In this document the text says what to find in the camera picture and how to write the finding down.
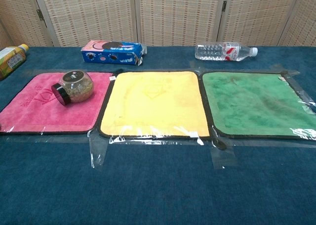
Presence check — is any dark blue felt table cover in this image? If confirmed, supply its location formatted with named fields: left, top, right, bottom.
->
left=0, top=45, right=316, bottom=225

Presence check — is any woven bamboo folding screen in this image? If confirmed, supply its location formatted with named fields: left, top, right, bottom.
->
left=0, top=0, right=316, bottom=49

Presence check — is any pink cloth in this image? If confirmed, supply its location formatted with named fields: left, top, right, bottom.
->
left=0, top=72, right=115, bottom=135

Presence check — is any clear plastic water bottle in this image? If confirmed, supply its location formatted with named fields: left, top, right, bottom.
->
left=195, top=42, right=259, bottom=62

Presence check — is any green cloth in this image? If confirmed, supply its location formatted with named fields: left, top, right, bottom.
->
left=201, top=71, right=316, bottom=140

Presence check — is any clear tape strip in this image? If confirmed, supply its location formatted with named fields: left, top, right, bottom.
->
left=209, top=135, right=239, bottom=171
left=88, top=132, right=111, bottom=169

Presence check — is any clear plastic jar black lid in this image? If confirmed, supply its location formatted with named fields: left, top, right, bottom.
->
left=51, top=70, right=95, bottom=107

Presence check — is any yellow cloth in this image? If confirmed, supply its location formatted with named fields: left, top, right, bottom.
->
left=98, top=71, right=211, bottom=138

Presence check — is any yellow tea drink bottle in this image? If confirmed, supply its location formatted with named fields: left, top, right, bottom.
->
left=0, top=44, right=30, bottom=81

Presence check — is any blue pink cookie box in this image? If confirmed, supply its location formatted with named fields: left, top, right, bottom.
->
left=80, top=40, right=148, bottom=66

